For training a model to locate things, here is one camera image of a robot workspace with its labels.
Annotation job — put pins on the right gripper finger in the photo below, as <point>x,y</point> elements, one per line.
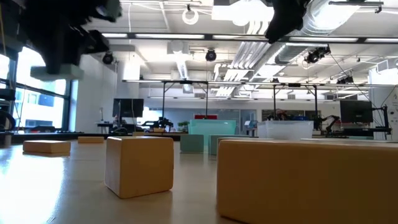
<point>284,21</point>

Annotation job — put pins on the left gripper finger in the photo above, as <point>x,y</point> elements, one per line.
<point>60,54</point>

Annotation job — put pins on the orange wooden block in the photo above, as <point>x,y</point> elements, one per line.
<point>138,133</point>
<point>46,146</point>
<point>90,139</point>
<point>308,182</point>

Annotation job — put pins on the teal wooden block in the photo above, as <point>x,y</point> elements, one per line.
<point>212,144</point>
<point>191,143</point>

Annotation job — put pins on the black background robot arm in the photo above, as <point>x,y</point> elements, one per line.
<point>160,122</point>
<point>318,122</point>

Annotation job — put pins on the ceiling light strip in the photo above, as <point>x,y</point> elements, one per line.
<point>323,39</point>
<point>382,40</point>
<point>239,36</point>
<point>114,35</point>
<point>169,36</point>

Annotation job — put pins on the white ceiling pipe bundle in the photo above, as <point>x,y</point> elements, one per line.
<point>248,53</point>

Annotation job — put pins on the black ceiling spotlight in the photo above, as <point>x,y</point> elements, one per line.
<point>211,55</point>
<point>108,58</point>

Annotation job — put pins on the large window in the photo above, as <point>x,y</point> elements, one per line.
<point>46,102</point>

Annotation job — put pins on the black computer monitor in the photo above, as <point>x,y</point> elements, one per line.
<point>128,108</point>
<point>356,111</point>

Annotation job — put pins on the blue box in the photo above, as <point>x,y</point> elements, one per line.
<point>300,118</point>

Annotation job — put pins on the clear plastic bin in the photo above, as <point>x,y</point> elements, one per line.
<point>285,130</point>

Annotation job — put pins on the red sign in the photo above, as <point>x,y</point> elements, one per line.
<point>205,117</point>

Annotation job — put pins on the teal plastic bin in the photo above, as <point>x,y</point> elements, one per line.
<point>211,127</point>

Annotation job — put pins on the orange wooden cube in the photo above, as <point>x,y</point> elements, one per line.
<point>139,166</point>

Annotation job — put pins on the green potted plant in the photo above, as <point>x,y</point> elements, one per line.
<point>183,125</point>

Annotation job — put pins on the silver ventilation duct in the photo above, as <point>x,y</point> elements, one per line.
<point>323,18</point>

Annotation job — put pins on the black ceiling camera rig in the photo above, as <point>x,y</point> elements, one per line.
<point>317,54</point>

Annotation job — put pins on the black gantry frame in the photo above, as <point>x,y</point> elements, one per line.
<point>186,82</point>
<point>293,84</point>

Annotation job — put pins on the white ceiling air duct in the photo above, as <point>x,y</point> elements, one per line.
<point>178,59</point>

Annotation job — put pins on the black monitor stand frame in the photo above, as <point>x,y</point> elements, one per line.
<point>367,130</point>

